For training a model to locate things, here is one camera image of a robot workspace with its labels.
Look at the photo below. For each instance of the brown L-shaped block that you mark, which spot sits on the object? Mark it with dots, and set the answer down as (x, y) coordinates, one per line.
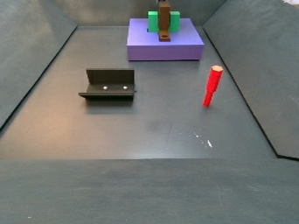
(165, 20)

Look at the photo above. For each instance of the left green block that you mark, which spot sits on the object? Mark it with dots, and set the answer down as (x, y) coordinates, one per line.
(153, 21)

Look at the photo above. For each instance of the purple base block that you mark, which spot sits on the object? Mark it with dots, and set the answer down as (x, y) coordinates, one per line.
(145, 47)

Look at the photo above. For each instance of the red stepped peg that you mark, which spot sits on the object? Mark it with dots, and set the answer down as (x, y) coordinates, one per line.
(214, 80)

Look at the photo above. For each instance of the black angle bracket fixture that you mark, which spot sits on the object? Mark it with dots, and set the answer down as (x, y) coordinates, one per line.
(110, 83)

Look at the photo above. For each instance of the right green block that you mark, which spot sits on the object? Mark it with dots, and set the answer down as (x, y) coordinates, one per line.
(176, 21)

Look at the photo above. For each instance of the green block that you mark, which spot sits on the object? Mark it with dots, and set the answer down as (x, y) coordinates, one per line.
(176, 21)
(153, 21)

